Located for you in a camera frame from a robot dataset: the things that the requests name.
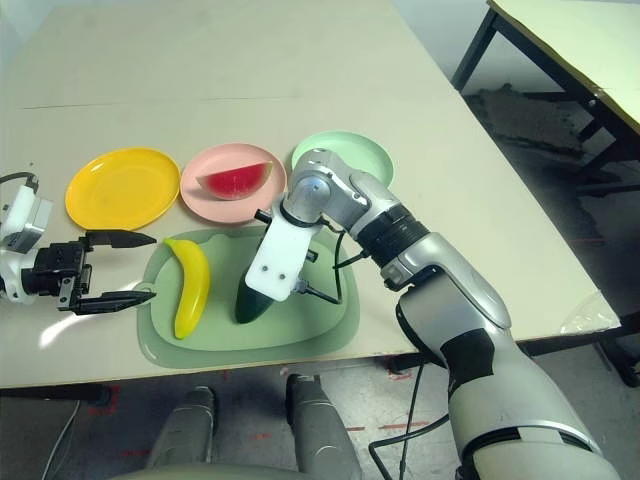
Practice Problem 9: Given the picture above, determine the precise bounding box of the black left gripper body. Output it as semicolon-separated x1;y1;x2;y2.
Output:
22;239;94;304

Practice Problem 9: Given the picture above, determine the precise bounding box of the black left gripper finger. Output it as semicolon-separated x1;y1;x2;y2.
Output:
81;228;157;254
58;290;157;316

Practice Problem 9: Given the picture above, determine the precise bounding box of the dark green toy avocado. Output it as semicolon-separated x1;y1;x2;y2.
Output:
234;272;275;325

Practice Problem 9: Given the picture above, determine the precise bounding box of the yellow toy banana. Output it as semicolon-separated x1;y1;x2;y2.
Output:
163;238;210;339

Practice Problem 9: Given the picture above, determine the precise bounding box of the red toy watermelon slice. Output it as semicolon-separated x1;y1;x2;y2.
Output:
195;161;275;202

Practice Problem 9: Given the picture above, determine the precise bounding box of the yellow plastic plate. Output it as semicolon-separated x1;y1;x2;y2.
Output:
65;146;181;232

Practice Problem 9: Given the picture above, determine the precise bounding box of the light green tray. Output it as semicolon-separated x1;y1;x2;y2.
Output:
136;225;362;370

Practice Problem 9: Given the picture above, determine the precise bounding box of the pink plastic plate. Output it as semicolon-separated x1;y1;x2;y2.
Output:
180;142;288;225

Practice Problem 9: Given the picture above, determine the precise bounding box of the mint green plastic plate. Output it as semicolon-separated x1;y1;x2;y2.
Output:
291;130;394;186

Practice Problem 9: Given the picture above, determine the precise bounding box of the grey left robot leg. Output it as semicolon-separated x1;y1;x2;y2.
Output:
147;385;219;469

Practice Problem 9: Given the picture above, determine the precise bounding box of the grey robot leg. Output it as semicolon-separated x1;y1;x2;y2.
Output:
284;373;362;480
147;385;219;469

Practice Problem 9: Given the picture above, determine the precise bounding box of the grey right robot leg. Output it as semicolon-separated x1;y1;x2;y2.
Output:
284;373;362;480

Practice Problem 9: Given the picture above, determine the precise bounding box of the grey robot torso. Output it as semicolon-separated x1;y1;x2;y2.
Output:
107;462;301;480

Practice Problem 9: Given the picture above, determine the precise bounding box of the clear plastic sheet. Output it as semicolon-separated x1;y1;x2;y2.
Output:
559;292;621;334

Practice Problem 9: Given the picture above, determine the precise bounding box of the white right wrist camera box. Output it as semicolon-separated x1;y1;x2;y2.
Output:
244;202;321;303

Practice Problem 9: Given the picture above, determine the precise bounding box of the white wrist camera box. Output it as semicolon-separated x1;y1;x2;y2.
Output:
244;202;321;303
0;185;54;254

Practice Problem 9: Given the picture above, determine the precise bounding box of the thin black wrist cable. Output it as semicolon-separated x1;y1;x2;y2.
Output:
299;215;370;306

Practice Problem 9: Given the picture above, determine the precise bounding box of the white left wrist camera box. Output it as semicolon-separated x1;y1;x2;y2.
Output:
0;185;54;254

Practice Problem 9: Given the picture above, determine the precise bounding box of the black left camera cable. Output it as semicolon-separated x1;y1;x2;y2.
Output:
0;172;40;194

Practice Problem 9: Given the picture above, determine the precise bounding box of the white floor cable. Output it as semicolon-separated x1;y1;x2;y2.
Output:
42;399;81;480

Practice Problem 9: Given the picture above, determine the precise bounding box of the black hanging arm cable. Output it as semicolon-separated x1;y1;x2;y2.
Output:
368;359;451;480

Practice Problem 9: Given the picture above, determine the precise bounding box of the beige table with black frame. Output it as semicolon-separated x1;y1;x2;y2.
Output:
451;0;640;196

